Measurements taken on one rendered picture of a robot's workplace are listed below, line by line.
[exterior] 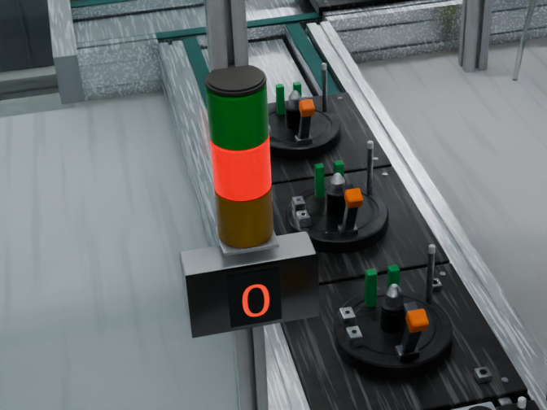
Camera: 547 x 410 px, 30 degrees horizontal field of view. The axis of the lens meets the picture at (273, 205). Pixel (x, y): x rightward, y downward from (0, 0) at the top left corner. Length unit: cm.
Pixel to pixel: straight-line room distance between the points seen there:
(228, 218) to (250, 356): 21
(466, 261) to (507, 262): 17
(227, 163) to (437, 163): 95
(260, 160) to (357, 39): 123
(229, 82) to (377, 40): 127
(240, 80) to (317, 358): 47
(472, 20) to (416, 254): 75
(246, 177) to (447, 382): 44
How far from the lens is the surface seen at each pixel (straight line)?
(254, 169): 85
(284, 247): 93
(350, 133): 163
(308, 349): 122
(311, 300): 94
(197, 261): 92
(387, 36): 208
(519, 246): 158
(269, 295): 93
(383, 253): 136
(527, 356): 125
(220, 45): 84
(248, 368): 104
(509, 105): 195
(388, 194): 148
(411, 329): 112
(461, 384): 119
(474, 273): 137
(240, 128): 83
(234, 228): 88
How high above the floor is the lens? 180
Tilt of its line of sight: 35 degrees down
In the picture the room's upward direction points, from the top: 3 degrees counter-clockwise
